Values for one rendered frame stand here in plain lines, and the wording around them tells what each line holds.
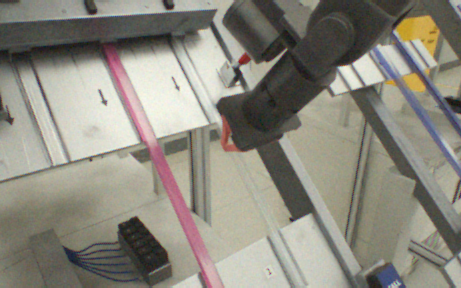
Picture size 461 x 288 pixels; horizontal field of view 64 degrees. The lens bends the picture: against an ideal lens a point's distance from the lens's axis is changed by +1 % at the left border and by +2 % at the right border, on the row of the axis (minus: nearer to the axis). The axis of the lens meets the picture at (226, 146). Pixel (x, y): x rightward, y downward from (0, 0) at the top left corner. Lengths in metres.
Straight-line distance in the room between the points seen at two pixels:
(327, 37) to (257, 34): 0.09
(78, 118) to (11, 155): 0.09
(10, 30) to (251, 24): 0.28
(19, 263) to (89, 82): 0.50
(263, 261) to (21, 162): 0.31
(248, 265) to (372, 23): 0.32
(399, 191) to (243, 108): 0.44
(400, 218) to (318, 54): 0.54
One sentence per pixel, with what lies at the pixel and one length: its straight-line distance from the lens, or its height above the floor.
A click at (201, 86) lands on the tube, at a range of 0.55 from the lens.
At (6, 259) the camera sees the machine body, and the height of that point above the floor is 0.62.
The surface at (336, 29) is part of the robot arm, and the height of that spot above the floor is 1.13.
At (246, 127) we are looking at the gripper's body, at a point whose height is 1.01.
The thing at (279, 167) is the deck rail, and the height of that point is 0.89.
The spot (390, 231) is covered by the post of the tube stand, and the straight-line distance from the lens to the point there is 0.84.
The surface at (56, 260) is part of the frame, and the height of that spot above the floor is 0.66.
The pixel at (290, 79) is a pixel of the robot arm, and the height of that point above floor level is 1.08.
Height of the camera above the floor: 1.17
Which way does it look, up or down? 26 degrees down
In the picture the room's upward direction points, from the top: straight up
